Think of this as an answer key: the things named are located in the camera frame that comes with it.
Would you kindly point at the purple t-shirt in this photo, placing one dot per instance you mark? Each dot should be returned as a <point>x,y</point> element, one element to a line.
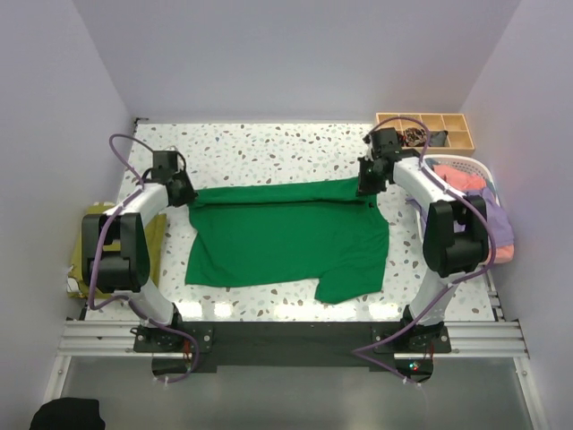
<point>497,218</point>

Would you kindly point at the olive folded t-shirt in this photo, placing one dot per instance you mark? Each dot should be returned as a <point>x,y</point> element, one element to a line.
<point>154,234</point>

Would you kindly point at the dark grey rolled sock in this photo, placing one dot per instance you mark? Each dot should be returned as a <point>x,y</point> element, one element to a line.
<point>439,139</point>

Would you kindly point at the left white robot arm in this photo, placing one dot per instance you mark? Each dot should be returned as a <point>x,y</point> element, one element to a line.
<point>115,260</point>

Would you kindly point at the pink t-shirt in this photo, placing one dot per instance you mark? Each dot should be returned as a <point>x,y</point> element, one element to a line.
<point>504,254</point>

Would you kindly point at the brown patterned rolled sock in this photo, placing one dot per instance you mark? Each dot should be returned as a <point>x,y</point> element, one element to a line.
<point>413,137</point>

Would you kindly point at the aluminium rail frame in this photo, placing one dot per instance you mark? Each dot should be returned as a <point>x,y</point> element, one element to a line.
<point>485,340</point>

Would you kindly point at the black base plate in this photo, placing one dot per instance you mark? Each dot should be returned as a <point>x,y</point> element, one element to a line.
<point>204,347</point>

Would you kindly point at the white laundry basket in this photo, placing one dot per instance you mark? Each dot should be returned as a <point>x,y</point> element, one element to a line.
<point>465,161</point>

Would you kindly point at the green t-shirt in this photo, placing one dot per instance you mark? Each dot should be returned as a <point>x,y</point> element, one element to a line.
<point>266,234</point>

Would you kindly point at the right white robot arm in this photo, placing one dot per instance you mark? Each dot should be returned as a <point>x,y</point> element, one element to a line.
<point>456,241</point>

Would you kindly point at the wooden compartment tray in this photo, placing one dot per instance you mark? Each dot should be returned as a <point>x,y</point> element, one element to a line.
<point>460,140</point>

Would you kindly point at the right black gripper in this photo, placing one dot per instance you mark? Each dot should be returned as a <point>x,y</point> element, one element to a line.
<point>364,188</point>

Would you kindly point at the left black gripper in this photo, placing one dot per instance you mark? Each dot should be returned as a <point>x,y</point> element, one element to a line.
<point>190,194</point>

